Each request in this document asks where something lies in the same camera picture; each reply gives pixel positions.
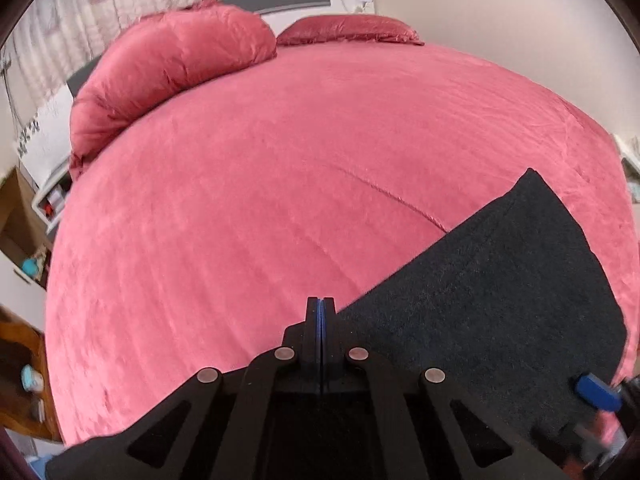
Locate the light blue round container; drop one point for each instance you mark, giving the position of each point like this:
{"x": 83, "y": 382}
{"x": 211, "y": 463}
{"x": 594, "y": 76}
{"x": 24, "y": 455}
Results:
{"x": 32, "y": 380}

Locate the large pink pillow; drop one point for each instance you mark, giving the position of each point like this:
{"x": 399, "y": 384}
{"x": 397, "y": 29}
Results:
{"x": 165, "y": 70}

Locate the small dark pink pillow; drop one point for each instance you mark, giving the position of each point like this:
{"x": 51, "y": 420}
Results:
{"x": 319, "y": 29}

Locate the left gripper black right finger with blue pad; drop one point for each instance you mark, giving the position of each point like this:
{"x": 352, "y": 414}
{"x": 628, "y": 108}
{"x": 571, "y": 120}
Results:
{"x": 337, "y": 336}

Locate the pink velvet bed cover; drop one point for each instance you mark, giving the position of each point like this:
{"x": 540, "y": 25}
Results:
{"x": 198, "y": 233}

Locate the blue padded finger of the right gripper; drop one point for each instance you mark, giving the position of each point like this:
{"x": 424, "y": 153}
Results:
{"x": 597, "y": 393}

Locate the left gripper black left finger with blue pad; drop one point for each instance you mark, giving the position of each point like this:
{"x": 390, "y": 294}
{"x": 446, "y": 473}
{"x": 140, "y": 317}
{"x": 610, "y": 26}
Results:
{"x": 304, "y": 337}

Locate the black knitted cloth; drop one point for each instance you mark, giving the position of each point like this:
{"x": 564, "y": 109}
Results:
{"x": 512, "y": 304}

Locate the white grey nightstand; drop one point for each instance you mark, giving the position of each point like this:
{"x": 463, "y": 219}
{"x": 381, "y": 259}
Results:
{"x": 49, "y": 201}

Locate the wooden white cabinet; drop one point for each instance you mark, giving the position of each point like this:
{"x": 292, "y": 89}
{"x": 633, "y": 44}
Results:
{"x": 22, "y": 316}

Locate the patterned pink white curtain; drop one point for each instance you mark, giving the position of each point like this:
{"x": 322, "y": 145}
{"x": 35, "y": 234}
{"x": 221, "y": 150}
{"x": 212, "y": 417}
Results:
{"x": 55, "y": 38}

